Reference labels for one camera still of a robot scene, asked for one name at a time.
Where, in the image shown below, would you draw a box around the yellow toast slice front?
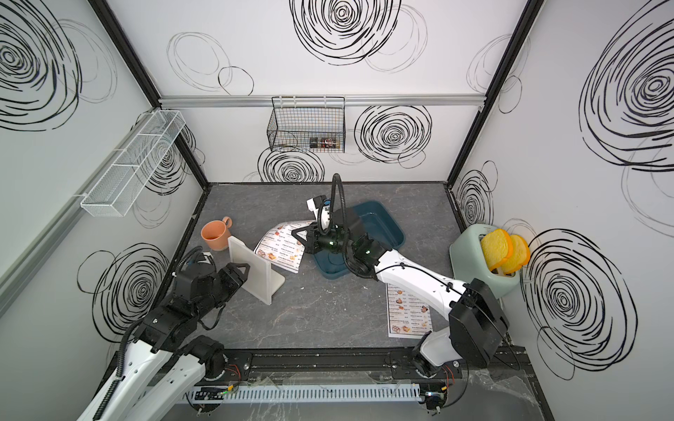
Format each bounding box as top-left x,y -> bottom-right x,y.
480,229 -> 514,271

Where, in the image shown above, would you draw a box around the black wire basket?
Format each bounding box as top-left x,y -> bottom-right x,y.
266,105 -> 347,154

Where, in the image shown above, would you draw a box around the small items in basket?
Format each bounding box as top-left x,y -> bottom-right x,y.
309,137 -> 340,150

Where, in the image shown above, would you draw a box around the orange ceramic mug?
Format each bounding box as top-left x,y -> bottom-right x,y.
200,217 -> 233,252

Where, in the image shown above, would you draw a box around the white slotted cable duct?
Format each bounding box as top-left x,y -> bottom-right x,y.
178,384 -> 422,405

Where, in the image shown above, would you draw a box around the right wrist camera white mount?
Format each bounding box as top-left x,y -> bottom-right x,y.
307,195 -> 332,234

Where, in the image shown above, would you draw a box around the aluminium wall rail back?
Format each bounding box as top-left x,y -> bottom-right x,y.
159,93 -> 486,109

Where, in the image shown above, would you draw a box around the yellow toast slice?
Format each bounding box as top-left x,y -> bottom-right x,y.
500,234 -> 531,275
480,229 -> 514,271

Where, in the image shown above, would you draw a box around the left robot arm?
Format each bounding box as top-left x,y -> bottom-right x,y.
80,247 -> 251,420

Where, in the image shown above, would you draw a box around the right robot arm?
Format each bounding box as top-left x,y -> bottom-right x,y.
291,174 -> 509,377

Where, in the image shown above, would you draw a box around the white mesh wall shelf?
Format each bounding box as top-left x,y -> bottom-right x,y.
80,110 -> 185,218

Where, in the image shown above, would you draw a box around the mint green toaster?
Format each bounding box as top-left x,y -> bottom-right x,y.
449,224 -> 521,299

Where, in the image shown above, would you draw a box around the old dim sum menu sheet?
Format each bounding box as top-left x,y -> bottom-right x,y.
386,284 -> 433,339

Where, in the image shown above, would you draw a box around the black corner frame post left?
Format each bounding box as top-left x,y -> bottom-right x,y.
88,0 -> 210,191

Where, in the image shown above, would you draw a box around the yellow toast slice back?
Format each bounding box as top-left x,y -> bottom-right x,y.
500,234 -> 531,275

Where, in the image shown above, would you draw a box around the teal plastic tray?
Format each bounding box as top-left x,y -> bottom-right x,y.
310,199 -> 405,280

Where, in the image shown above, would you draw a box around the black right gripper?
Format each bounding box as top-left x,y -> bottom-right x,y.
293,223 -> 356,258

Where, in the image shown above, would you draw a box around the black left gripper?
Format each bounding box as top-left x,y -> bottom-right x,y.
197,260 -> 251,320

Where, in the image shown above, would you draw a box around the aluminium wall rail left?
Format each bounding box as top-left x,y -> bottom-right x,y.
1,107 -> 159,317

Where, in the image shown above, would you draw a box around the black corner frame post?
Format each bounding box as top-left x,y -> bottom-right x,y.
88,0 -> 210,191
447,0 -> 544,189

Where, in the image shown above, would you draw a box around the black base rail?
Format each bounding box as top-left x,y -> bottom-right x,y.
173,346 -> 528,382

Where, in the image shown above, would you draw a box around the white menu holder stand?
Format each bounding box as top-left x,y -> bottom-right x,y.
228,236 -> 285,305

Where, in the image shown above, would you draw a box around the black corner frame post right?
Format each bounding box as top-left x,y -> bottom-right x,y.
447,0 -> 544,189

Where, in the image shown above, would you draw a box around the aluminium wall rail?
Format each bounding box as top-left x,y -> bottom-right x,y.
159,93 -> 486,109
1,107 -> 159,317

